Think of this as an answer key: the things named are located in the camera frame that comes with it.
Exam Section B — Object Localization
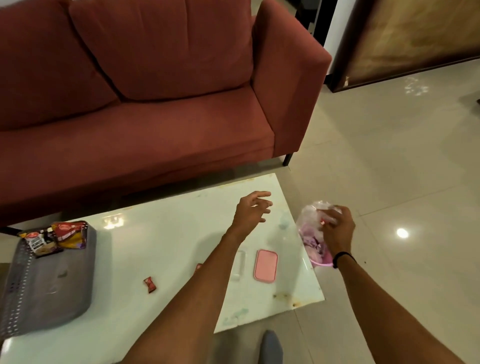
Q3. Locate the person's left hand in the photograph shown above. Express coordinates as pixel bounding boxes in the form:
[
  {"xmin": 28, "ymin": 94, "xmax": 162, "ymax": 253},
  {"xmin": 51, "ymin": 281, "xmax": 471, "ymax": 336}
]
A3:
[{"xmin": 229, "ymin": 191, "xmax": 274, "ymax": 238}]

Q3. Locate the person's right hand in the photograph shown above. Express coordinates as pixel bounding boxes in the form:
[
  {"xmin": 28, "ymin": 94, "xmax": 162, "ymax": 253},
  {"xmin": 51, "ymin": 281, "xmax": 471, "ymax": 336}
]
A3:
[{"xmin": 321, "ymin": 205, "xmax": 356, "ymax": 260}]

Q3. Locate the clear plastic bin bag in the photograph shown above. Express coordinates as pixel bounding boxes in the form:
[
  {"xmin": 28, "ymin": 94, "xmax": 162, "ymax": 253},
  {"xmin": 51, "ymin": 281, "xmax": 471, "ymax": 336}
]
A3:
[{"xmin": 296, "ymin": 200, "xmax": 344, "ymax": 260}]

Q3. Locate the person's right forearm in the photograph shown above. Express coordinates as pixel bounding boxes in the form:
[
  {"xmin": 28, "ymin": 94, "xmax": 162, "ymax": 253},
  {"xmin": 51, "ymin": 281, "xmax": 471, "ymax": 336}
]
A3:
[{"xmin": 335, "ymin": 254, "xmax": 466, "ymax": 364}]

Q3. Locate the person's left forearm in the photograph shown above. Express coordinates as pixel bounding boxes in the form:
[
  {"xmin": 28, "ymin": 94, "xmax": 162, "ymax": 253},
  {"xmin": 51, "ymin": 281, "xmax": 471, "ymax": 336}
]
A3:
[{"xmin": 121, "ymin": 224, "xmax": 245, "ymax": 364}]

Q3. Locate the black wristband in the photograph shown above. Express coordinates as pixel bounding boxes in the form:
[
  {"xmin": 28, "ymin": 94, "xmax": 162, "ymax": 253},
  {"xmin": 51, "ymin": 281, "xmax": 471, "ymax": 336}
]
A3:
[{"xmin": 332, "ymin": 251, "xmax": 357, "ymax": 269}]

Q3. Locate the small pink bin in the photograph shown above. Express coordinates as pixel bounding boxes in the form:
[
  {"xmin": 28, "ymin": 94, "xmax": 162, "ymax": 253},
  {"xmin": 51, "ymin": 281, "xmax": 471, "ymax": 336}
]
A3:
[{"xmin": 307, "ymin": 245, "xmax": 334, "ymax": 269}]

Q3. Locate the pink rectangular lid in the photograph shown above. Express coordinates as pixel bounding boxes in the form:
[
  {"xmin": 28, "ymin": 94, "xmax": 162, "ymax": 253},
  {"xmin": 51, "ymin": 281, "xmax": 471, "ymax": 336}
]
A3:
[{"xmin": 253, "ymin": 249, "xmax": 278, "ymax": 283}]

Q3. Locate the clear plastic container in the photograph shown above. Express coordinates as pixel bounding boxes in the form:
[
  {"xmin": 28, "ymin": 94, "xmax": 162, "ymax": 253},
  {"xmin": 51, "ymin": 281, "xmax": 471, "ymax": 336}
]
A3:
[{"xmin": 229, "ymin": 249, "xmax": 247, "ymax": 282}]

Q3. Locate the red fabric sofa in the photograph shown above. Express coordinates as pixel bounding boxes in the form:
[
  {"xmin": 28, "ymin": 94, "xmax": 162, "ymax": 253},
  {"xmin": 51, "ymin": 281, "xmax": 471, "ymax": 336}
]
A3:
[{"xmin": 0, "ymin": 0, "xmax": 333, "ymax": 228}]

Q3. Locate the person's grey trouser leg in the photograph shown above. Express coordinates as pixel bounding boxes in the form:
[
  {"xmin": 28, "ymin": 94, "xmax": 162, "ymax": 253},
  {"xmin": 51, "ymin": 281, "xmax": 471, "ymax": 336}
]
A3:
[{"xmin": 259, "ymin": 329, "xmax": 284, "ymax": 364}]

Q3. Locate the wide red sofa back cushion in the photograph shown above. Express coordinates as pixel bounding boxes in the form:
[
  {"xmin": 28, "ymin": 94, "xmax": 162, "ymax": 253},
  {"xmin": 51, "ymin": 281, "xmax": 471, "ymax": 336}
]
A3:
[{"xmin": 69, "ymin": 0, "xmax": 256, "ymax": 101}]

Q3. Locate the red and yellow snack packet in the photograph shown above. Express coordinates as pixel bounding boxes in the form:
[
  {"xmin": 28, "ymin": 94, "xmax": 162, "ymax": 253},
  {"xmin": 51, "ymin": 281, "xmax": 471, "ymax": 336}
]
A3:
[{"xmin": 50, "ymin": 221, "xmax": 89, "ymax": 250}]

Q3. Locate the dark framed wooden door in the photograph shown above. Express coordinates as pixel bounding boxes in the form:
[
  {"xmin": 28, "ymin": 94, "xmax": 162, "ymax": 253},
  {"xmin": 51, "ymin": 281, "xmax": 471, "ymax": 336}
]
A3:
[{"xmin": 327, "ymin": 0, "xmax": 480, "ymax": 93}]

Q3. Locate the white and black snack packet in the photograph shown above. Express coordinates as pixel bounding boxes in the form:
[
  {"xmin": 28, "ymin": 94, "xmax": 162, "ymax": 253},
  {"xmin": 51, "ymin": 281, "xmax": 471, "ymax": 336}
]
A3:
[{"xmin": 19, "ymin": 230, "xmax": 64, "ymax": 259}]

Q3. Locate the grey perforated plastic basket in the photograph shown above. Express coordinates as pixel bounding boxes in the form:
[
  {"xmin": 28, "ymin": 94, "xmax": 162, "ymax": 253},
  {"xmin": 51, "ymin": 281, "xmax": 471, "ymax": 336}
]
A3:
[{"xmin": 0, "ymin": 224, "xmax": 98, "ymax": 341}]

